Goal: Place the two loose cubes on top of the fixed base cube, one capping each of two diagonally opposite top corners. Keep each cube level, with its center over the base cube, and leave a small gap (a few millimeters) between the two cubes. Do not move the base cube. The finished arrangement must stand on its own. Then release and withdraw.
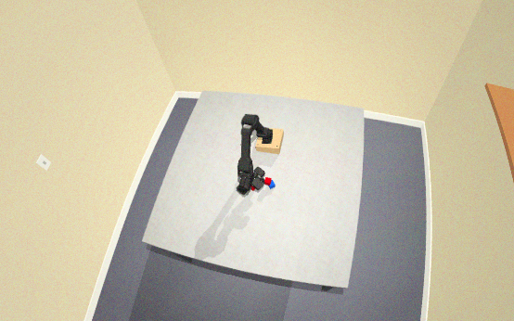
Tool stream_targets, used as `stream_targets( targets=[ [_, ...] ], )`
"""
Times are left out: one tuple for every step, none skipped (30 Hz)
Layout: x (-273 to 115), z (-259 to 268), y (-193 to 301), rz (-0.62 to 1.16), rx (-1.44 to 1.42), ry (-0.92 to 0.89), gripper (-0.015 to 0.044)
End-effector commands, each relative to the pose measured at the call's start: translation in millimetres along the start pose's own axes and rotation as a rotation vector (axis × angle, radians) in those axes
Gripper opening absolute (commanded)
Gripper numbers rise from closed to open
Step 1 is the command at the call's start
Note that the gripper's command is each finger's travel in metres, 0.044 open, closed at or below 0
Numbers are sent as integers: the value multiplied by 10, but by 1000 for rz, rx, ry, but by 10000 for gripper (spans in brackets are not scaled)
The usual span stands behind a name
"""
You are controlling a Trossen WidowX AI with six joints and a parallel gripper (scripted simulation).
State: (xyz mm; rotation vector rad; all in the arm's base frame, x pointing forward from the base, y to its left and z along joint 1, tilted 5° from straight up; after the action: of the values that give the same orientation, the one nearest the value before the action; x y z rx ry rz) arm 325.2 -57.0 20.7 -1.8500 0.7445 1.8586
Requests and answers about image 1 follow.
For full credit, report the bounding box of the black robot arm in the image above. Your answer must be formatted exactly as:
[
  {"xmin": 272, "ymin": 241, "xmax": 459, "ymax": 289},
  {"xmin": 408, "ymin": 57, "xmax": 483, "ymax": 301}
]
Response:
[{"xmin": 238, "ymin": 114, "xmax": 273, "ymax": 192}]

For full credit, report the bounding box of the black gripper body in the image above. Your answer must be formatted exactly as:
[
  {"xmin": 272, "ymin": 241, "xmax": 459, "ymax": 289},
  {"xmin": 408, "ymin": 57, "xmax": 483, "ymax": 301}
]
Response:
[{"xmin": 237, "ymin": 167, "xmax": 265, "ymax": 196}]

